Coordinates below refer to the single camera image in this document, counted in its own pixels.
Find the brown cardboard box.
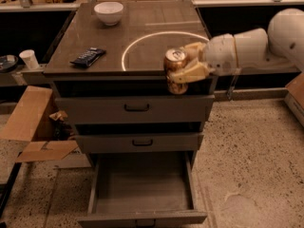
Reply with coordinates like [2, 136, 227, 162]
[0, 85, 78, 162]

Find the grey middle drawer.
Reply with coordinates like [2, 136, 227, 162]
[76, 133, 203, 154]

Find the grey drawer cabinet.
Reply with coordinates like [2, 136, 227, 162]
[45, 1, 218, 161]

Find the grey top drawer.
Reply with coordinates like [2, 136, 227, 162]
[55, 95, 215, 124]

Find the white paper cup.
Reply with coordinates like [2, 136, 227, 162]
[19, 49, 40, 69]

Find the grey open bottom drawer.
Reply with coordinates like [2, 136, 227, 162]
[78, 152, 207, 228]

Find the dark blue snack bar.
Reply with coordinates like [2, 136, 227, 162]
[71, 47, 105, 67]

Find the dark round dish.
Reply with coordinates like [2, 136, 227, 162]
[0, 55, 18, 73]

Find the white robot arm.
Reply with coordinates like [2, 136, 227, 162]
[168, 9, 304, 84]

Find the cardboard box at right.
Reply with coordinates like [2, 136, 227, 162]
[284, 73, 304, 126]

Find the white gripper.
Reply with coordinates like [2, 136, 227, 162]
[168, 34, 238, 84]

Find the orange soda can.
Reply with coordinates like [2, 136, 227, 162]
[163, 48, 188, 95]

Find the white ceramic bowl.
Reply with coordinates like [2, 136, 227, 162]
[94, 2, 124, 26]

